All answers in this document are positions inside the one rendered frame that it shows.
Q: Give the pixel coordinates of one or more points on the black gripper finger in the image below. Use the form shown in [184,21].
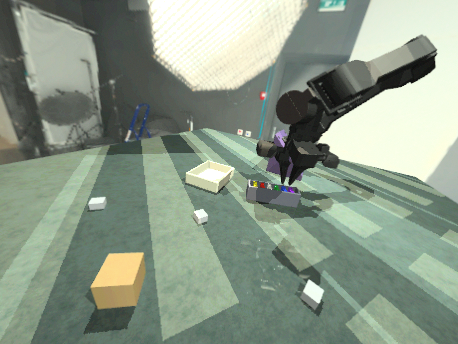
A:
[296,171]
[283,168]

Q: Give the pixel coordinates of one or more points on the cream shallow square tray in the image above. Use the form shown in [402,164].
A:
[210,176]

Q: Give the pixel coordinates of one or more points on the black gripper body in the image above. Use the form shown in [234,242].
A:
[269,149]

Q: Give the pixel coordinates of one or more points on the tan rectangular block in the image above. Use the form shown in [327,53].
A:
[119,281]

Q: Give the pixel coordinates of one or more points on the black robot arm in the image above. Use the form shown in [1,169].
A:
[345,87]

